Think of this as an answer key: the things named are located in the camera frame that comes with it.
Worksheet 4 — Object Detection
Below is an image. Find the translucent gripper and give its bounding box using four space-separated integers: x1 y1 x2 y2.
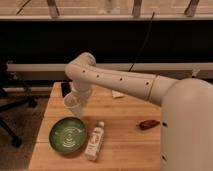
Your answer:
72 88 92 107

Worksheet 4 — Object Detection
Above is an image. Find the translucent white cup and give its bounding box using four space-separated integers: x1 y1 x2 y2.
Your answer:
63 93 84 118

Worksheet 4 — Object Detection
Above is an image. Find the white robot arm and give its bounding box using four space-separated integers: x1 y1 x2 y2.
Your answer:
65 52 213 171

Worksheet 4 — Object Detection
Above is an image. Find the green ceramic bowl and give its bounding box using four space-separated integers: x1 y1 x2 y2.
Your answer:
49 117 87 155

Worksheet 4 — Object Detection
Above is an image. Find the black phone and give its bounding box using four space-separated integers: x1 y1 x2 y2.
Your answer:
61 82 71 97

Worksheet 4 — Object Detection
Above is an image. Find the white rectangular block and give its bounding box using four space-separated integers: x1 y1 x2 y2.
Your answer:
112 90 124 98

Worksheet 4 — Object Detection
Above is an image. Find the white tube bottle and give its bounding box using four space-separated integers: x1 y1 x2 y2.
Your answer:
85 121 105 161

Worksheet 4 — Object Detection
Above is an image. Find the black office chair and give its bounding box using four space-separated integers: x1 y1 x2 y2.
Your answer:
0 60 38 148

